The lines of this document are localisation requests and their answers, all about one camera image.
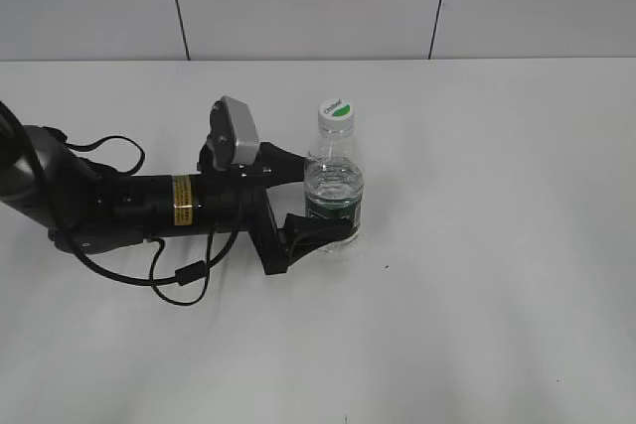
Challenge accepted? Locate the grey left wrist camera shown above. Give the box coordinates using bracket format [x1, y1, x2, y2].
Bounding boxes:
[206, 95, 260, 171]

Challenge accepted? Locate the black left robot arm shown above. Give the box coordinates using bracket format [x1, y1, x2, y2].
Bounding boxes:
[1, 96, 354, 275]

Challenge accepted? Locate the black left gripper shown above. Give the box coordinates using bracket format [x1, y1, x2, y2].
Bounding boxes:
[196, 142, 354, 275]

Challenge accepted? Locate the clear Cestbon water bottle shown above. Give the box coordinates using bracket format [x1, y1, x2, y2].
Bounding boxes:
[304, 126, 364, 252]

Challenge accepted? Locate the white green bottle cap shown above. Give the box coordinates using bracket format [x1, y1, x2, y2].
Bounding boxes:
[318, 97, 355, 133]

